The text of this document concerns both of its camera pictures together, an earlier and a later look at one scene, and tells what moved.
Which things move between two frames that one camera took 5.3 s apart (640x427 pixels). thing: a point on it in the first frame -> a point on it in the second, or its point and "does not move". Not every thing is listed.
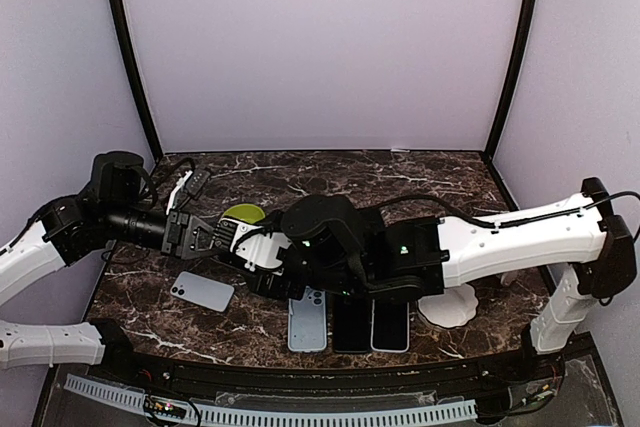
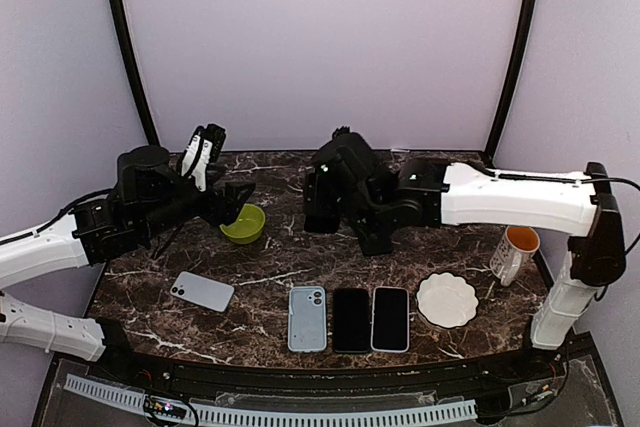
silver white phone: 203,291 does not move
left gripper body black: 174,237 -> 220,209
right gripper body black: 266,285 -> 349,205
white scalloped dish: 452,308 does not move
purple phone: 390,326 does not move
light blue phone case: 307,321 does not move
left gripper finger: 199,229 -> 240,192
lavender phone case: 390,326 does not move
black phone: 351,324 does not move
